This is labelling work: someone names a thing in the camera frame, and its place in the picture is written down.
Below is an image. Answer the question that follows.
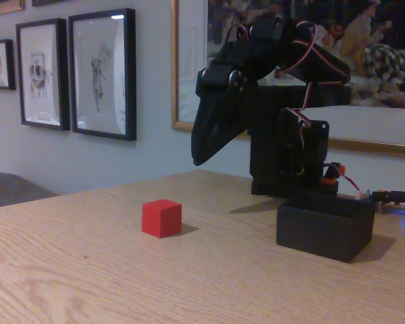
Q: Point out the black power cable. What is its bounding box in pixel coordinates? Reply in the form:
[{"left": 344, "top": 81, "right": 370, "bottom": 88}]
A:
[{"left": 373, "top": 190, "right": 405, "bottom": 206}]

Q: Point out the red white servo cable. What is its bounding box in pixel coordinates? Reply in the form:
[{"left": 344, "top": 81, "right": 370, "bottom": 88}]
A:
[{"left": 288, "top": 20, "right": 351, "bottom": 136}]

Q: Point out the large black picture frame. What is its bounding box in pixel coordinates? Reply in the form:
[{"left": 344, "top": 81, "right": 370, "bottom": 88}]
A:
[{"left": 67, "top": 7, "right": 138, "bottom": 142}]

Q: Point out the small black picture frame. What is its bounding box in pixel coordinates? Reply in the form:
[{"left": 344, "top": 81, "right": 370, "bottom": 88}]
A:
[{"left": 0, "top": 38, "right": 16, "bottom": 91}]

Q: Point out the medium black picture frame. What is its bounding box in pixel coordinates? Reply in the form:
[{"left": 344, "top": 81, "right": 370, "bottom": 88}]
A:
[{"left": 16, "top": 18, "right": 71, "bottom": 132}]

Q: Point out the red cube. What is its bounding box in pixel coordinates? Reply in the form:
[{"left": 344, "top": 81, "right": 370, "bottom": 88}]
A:
[{"left": 141, "top": 198, "right": 183, "bottom": 239}]

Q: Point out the gold picture frame corner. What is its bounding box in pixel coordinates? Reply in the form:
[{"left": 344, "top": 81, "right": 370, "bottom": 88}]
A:
[{"left": 0, "top": 0, "right": 26, "bottom": 18}]

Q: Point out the grey chair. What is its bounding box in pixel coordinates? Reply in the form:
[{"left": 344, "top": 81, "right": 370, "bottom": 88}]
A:
[{"left": 0, "top": 172, "right": 60, "bottom": 210}]

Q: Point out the black box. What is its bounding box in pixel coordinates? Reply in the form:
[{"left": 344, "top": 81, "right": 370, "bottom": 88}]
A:
[{"left": 275, "top": 192, "right": 376, "bottom": 264}]

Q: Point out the gold framed painting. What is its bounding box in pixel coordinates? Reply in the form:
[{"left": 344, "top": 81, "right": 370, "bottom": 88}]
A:
[{"left": 170, "top": 0, "right": 405, "bottom": 157}]

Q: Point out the red wire white connector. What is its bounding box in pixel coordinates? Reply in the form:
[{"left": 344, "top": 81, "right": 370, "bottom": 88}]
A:
[{"left": 337, "top": 168, "right": 364, "bottom": 200}]

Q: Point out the dark picture frame edge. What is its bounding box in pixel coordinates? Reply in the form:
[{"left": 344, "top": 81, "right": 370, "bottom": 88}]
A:
[{"left": 31, "top": 0, "right": 75, "bottom": 7}]

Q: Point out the motor controller board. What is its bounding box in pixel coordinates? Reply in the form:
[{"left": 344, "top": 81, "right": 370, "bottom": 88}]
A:
[{"left": 339, "top": 189, "right": 381, "bottom": 212}]

